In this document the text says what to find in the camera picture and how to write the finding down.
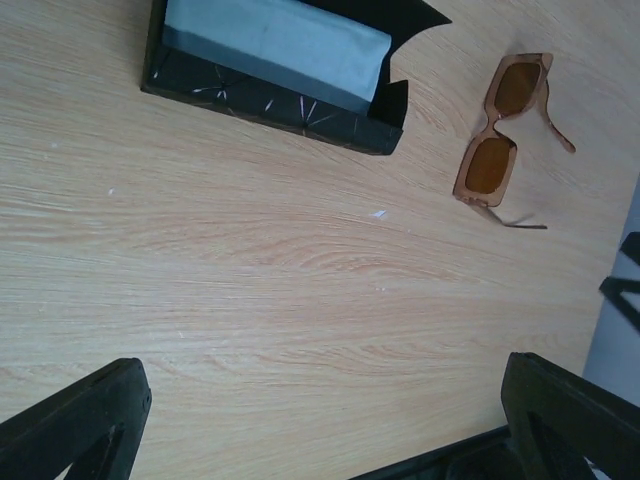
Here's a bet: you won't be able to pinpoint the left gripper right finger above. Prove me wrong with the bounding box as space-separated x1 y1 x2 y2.
501 352 639 479

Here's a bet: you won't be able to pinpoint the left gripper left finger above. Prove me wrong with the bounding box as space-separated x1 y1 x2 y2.
1 358 152 479

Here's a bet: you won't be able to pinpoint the brown sunglasses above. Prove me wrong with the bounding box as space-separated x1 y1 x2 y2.
453 52 576 230

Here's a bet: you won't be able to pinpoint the black sunglasses case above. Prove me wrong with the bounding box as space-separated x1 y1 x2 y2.
141 1 448 155

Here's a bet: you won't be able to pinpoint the light blue cleaning cloth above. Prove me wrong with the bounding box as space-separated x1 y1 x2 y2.
163 0 392 114

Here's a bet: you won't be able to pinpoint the black aluminium frame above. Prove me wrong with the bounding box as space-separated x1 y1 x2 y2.
599 231 639 331

